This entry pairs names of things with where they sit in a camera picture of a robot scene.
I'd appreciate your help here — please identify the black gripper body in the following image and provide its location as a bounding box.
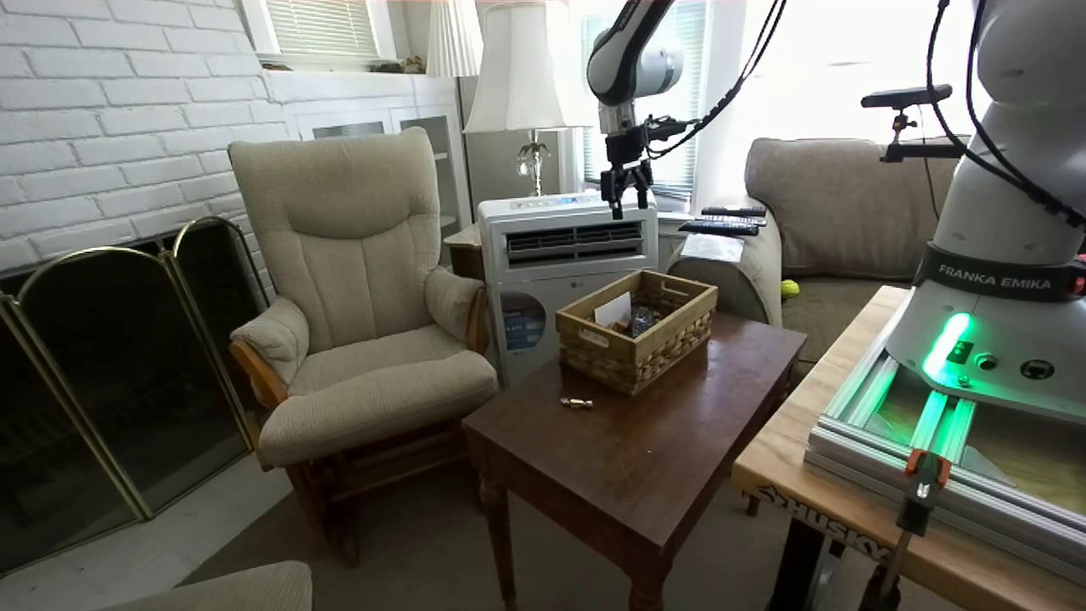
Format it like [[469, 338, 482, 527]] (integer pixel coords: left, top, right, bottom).
[[599, 126, 658, 191]]

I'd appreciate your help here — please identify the black Sony remote control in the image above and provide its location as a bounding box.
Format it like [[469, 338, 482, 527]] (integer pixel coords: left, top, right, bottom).
[[624, 301, 661, 338]]

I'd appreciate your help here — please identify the woven wicker basket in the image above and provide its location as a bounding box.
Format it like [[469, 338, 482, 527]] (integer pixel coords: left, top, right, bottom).
[[552, 267, 722, 396]]

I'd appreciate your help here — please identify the black remote with blue buttons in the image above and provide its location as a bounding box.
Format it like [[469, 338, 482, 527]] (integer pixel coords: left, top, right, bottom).
[[680, 215, 768, 242]]

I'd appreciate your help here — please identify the silver Panasonic remote control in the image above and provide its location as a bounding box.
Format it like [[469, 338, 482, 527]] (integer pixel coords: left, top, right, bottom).
[[698, 199, 775, 220]]

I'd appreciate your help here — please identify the white portable air cooler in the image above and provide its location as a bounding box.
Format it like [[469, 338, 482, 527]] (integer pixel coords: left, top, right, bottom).
[[475, 188, 661, 392]]

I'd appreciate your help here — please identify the clear plastic bag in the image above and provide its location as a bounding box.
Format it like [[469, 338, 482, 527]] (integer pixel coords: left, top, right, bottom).
[[676, 232, 755, 273]]

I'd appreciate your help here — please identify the white paper card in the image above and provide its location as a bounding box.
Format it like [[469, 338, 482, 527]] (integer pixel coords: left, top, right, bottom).
[[592, 289, 637, 332]]

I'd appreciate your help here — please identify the small lamp table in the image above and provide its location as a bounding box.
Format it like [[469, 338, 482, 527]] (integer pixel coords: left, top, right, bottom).
[[441, 220, 492, 286]]

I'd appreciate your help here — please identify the grey beige sofa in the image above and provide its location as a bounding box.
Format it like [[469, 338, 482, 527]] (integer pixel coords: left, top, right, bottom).
[[664, 137, 964, 367]]

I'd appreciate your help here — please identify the pleated white lamp shade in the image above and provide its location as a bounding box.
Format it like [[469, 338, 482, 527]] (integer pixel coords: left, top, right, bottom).
[[421, 0, 488, 80]]

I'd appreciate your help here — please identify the dark wooden side table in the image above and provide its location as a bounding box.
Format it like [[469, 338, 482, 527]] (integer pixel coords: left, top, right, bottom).
[[458, 308, 810, 611]]

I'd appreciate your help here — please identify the beige glider armchair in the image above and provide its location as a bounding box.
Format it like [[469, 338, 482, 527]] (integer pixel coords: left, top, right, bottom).
[[229, 122, 503, 570]]

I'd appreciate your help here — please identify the black orange bar clamp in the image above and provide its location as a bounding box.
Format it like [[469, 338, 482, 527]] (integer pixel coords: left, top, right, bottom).
[[860, 445, 958, 611]]

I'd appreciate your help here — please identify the brass framed fireplace screen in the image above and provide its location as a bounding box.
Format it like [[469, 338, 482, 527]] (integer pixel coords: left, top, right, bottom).
[[0, 209, 274, 577]]

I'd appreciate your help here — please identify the black camera on stand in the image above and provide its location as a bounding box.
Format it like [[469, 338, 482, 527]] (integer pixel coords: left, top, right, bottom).
[[860, 80, 967, 165]]

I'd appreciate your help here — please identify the black workbench leg frame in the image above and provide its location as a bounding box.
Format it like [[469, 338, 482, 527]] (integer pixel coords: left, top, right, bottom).
[[768, 517, 831, 611]]

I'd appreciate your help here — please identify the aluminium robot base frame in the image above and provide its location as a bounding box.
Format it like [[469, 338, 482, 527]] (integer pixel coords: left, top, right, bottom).
[[802, 336, 1086, 575]]

